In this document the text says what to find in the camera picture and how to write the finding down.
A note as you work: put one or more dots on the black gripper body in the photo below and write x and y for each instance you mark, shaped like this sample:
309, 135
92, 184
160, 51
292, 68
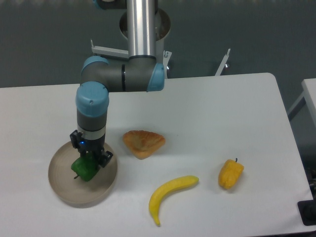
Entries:
85, 145

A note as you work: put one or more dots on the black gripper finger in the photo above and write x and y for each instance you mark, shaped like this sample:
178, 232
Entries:
75, 138
102, 158

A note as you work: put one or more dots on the green bell pepper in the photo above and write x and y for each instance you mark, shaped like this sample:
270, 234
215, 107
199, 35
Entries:
86, 167

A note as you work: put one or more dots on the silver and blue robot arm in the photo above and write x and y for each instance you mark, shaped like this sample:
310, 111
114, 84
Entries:
141, 72

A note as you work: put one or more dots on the beige round plate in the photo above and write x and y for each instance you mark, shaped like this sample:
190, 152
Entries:
77, 192

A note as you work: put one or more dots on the yellow bell pepper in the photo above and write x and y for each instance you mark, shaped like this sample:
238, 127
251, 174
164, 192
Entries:
230, 173

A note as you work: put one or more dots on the triangular baked pastry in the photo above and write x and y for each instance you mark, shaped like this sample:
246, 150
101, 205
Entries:
142, 143

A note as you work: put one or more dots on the yellow banana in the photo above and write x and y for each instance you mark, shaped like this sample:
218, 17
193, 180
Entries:
166, 189

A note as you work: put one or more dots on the white side table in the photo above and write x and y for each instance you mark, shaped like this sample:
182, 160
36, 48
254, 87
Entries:
307, 97

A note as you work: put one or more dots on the black device at table edge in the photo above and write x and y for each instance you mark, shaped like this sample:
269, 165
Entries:
307, 210

